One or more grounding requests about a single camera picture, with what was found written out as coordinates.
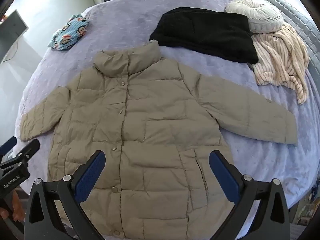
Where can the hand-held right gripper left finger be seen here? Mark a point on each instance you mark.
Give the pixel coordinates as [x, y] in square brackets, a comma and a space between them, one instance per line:
[90, 175]

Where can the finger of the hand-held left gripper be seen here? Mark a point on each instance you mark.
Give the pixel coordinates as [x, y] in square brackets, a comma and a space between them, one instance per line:
[7, 145]
[28, 148]

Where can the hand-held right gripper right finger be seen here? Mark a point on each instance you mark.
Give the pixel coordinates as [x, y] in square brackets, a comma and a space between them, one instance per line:
[223, 175]

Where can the beige puffer jacket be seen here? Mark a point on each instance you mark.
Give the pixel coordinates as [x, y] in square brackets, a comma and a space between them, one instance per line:
[150, 130]

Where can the person's left hand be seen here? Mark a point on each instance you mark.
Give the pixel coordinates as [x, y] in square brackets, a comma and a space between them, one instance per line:
[19, 203]

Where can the colourful printed object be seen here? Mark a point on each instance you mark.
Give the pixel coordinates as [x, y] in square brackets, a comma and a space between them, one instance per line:
[308, 205]

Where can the dark flat screen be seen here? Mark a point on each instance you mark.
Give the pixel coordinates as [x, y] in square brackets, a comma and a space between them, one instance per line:
[12, 30]

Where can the blue monkey print cloth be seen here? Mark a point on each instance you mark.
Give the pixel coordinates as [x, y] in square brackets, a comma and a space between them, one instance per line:
[67, 35]

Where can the pink striped fleece garment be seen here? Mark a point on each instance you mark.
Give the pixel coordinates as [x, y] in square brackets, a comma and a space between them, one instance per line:
[277, 55]

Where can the black fleece garment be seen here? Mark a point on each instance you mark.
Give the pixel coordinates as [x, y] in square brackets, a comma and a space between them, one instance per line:
[205, 35]

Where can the purple bed blanket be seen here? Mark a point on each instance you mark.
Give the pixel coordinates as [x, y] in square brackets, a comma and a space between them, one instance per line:
[120, 17]

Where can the round cream velvet pillow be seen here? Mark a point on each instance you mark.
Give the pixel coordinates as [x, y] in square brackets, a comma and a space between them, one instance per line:
[260, 15]

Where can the grey padded headboard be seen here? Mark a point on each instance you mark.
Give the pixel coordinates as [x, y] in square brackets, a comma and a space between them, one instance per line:
[300, 20]

